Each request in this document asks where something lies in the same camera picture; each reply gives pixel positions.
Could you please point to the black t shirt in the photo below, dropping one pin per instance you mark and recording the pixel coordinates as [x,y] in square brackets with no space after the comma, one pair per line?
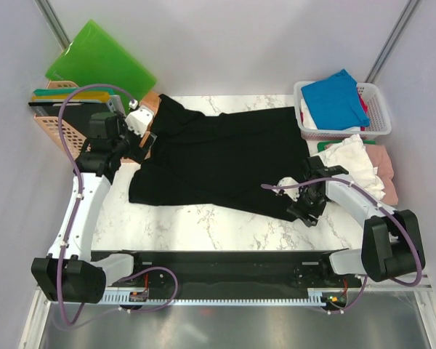
[222,160]

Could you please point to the green t shirt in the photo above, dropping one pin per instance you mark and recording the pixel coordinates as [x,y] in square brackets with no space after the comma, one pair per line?
[329,146]

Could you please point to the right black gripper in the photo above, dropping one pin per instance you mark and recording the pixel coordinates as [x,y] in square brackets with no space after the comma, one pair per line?
[298,209]

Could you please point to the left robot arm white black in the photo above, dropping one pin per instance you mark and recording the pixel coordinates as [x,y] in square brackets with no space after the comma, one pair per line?
[67,273]

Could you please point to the teal folder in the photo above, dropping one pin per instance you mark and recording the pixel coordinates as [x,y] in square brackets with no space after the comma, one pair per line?
[66,91]

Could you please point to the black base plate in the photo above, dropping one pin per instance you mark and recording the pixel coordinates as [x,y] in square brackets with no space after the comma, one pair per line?
[234,274]

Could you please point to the orange compartment organizer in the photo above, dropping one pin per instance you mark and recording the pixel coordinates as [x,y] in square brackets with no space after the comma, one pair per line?
[151,101]

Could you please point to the orange file basket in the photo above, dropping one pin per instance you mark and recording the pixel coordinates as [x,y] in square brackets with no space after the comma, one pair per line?
[74,139]

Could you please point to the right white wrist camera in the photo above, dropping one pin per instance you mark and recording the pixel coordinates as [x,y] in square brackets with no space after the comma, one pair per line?
[288,184]

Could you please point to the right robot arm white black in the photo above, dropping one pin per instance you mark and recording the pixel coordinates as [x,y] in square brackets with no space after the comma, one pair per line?
[391,247]

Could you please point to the pink t shirt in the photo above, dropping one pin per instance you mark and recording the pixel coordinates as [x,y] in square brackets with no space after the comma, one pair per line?
[380,159]

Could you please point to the white slotted cable duct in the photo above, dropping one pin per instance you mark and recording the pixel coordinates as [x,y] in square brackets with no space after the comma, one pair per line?
[133,296]

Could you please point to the white laundry basket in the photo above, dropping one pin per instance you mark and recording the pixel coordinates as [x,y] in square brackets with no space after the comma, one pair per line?
[380,124]

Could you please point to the white crumpled t shirt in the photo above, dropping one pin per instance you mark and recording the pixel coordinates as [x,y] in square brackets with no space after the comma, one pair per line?
[351,154]

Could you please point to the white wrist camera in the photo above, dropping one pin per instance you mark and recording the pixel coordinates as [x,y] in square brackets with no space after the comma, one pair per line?
[288,184]
[139,118]

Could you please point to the black folder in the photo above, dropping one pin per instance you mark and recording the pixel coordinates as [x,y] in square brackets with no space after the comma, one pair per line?
[76,114]

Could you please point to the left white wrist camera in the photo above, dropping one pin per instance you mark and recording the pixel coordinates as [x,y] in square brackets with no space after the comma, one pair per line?
[139,118]

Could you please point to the red garment in basket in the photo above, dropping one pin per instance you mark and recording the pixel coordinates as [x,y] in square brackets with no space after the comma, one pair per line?
[363,103]

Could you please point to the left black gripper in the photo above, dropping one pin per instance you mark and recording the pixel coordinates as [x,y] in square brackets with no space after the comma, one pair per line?
[137,153]

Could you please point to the blue folded t shirt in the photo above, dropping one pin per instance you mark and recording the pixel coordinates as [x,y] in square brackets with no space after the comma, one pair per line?
[334,103]

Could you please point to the green plastic board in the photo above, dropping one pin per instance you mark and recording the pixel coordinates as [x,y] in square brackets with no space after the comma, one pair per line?
[94,57]

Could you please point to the yellow folder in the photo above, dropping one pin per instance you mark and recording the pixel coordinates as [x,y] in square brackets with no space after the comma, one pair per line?
[85,96]

